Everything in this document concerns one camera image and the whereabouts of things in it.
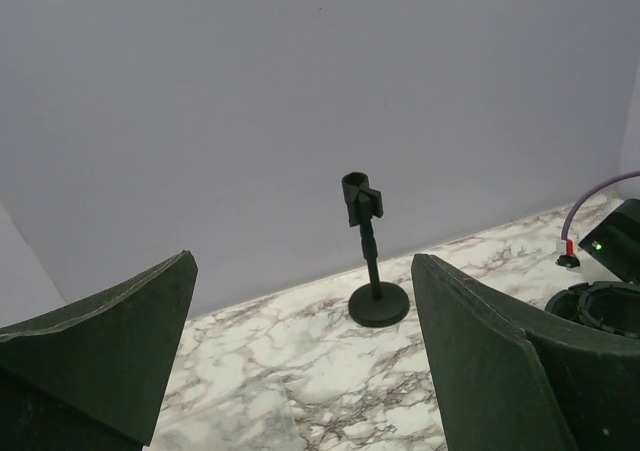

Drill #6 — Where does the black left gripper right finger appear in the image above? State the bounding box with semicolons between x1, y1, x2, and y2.
412;254;639;450

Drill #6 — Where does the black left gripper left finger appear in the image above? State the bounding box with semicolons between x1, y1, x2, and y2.
1;251;198;445

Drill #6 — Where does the black round-base microphone stand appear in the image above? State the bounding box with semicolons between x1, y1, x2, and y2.
341;172;410;328

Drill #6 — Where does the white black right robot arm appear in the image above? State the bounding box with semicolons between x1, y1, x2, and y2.
545;209;639;339

